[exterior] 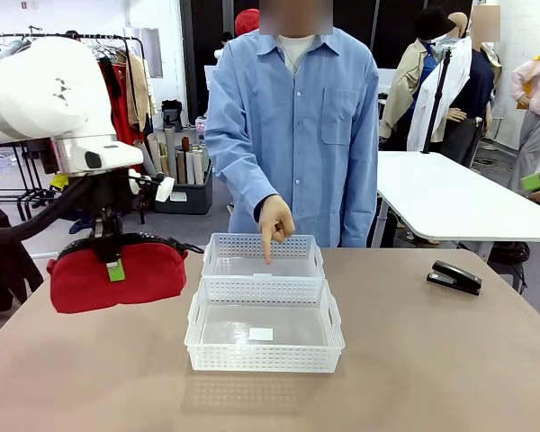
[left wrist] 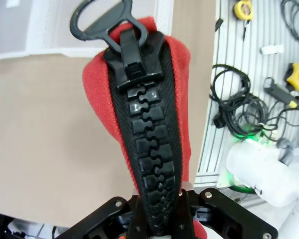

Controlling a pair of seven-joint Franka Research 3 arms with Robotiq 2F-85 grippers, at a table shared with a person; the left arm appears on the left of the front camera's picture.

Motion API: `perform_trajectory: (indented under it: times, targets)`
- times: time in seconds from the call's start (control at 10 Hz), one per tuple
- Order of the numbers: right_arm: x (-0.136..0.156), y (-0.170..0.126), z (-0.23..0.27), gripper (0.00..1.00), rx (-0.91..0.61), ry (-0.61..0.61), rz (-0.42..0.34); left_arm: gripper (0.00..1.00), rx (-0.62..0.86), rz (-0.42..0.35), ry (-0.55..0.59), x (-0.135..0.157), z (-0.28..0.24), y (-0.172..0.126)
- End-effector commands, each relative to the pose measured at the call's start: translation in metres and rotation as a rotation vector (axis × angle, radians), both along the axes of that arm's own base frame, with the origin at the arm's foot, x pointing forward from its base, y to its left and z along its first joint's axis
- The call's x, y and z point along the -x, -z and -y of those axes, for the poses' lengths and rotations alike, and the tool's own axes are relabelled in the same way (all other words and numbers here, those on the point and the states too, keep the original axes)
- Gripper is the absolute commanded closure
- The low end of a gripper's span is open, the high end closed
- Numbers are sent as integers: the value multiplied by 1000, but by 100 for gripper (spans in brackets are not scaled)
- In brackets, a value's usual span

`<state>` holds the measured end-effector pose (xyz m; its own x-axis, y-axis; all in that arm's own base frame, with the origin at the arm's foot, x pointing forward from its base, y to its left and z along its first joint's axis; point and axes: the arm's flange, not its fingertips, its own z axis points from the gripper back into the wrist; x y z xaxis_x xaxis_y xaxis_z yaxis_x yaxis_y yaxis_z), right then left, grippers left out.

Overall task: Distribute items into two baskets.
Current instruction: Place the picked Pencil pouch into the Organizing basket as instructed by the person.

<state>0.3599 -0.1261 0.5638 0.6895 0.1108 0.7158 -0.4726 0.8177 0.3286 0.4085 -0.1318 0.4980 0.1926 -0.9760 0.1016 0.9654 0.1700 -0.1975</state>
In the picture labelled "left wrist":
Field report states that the yellow tape roll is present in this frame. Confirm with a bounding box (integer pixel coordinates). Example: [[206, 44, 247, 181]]
[[233, 0, 254, 21]]

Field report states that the red pouch with black zipper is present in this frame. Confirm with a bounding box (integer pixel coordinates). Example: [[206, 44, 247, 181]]
[[69, 0, 207, 239]]

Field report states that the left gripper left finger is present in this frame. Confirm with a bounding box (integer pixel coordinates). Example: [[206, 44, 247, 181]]
[[61, 195, 152, 239]]

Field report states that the black cable bundle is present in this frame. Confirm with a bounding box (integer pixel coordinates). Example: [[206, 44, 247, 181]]
[[280, 0, 299, 49]]

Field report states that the black coiled cable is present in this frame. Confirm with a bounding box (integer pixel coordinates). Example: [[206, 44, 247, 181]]
[[209, 64, 294, 140]]

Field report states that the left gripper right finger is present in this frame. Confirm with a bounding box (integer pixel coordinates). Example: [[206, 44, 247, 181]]
[[180, 188, 280, 239]]

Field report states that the black adapter with yellow tip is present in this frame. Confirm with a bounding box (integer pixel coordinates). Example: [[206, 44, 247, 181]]
[[263, 77, 299, 109]]

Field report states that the white connector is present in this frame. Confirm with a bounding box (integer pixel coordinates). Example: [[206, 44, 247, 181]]
[[261, 44, 284, 55]]

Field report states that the aluminium base plate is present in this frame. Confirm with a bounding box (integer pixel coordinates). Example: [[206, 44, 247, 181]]
[[195, 0, 299, 190]]

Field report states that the white perforated plastic basket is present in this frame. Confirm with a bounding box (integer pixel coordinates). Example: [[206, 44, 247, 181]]
[[0, 0, 174, 65]]

